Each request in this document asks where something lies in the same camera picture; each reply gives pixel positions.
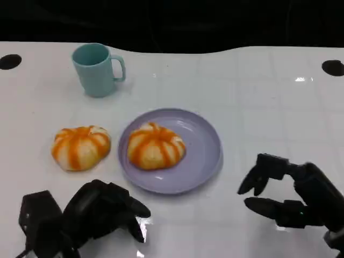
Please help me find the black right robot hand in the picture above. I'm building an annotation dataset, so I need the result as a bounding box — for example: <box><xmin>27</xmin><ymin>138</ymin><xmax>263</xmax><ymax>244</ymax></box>
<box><xmin>236</xmin><ymin>153</ymin><xmax>344</xmax><ymax>232</ymax></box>

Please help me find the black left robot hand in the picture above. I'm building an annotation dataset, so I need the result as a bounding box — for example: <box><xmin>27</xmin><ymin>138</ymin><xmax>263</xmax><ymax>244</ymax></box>
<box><xmin>63</xmin><ymin>179</ymin><xmax>152</xmax><ymax>247</ymax></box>

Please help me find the orange white toy bread roll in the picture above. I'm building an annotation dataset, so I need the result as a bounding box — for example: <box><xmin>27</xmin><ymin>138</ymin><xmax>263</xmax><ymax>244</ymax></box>
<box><xmin>126</xmin><ymin>122</ymin><xmax>187</xmax><ymax>170</ymax></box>
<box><xmin>51</xmin><ymin>125</ymin><xmax>112</xmax><ymax>173</ymax></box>

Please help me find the black round table grommet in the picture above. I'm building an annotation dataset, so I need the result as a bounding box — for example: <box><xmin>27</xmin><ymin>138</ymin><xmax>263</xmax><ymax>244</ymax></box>
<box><xmin>321</xmin><ymin>60</ymin><xmax>344</xmax><ymax>78</ymax></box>
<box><xmin>0</xmin><ymin>54</ymin><xmax>23</xmax><ymax>71</ymax></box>

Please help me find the lilac plate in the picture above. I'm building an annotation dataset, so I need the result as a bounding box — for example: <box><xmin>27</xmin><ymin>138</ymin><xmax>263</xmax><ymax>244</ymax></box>
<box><xmin>117</xmin><ymin>107</ymin><xmax>224</xmax><ymax>195</ymax></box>

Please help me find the pale green mug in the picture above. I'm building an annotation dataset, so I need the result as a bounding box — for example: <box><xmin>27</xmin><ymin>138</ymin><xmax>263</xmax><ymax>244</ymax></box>
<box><xmin>71</xmin><ymin>43</ymin><xmax>126</xmax><ymax>98</ymax></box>

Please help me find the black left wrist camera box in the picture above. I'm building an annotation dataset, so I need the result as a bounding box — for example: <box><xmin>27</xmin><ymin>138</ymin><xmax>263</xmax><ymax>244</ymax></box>
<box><xmin>18</xmin><ymin>190</ymin><xmax>65</xmax><ymax>239</ymax></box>

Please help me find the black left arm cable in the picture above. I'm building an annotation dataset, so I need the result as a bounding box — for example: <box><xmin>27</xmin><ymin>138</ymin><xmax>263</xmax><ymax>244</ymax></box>
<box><xmin>13</xmin><ymin>248</ymin><xmax>31</xmax><ymax>258</ymax></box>

